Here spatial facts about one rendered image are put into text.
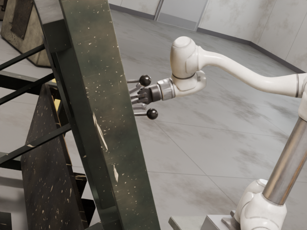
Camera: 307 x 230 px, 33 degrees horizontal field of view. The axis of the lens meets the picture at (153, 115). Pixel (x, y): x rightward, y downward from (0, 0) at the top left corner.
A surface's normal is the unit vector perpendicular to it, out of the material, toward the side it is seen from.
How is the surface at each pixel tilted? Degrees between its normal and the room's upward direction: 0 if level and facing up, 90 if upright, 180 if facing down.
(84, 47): 90
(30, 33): 90
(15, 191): 0
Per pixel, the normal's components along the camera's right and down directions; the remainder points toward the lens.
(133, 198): 0.28, 0.42
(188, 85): 0.25, 0.63
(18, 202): 0.33, -0.89
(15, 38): -0.71, -0.01
